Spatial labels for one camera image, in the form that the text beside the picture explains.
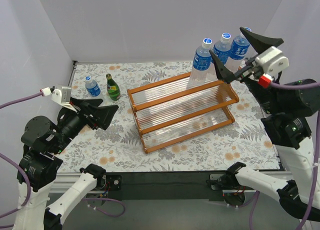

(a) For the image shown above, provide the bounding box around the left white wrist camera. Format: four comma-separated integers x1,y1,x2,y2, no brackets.
51,85,77,112

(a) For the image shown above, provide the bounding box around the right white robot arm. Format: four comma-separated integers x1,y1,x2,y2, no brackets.
210,27,320,222

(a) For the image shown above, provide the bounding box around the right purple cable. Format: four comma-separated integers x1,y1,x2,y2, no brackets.
249,74,320,230

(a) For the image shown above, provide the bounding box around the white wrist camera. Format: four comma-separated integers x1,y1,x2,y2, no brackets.
254,46,289,77
51,85,77,112

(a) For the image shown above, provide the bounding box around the green glass bottle upright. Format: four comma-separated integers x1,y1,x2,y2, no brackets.
106,73,121,101

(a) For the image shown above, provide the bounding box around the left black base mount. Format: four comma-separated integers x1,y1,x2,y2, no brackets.
94,174,123,192

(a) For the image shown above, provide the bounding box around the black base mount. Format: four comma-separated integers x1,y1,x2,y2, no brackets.
94,174,123,192
205,173,253,191

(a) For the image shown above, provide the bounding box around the orange three-tier glass shelf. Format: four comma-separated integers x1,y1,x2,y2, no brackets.
127,72,239,154

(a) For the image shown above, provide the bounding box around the floral patterned table mat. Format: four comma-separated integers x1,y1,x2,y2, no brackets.
59,62,280,173

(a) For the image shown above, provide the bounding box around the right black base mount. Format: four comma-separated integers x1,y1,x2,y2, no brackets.
205,173,253,191

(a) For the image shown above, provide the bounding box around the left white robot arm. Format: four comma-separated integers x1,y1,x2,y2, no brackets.
13,98,119,230

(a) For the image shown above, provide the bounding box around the purple cable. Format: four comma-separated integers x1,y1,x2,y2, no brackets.
0,86,55,230
249,74,320,230

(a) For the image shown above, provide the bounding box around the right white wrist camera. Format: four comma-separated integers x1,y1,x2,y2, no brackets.
254,46,289,77

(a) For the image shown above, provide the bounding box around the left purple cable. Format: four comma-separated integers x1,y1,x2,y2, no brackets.
0,86,55,230

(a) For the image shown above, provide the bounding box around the aluminium front frame rail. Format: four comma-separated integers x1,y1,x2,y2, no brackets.
33,171,310,230

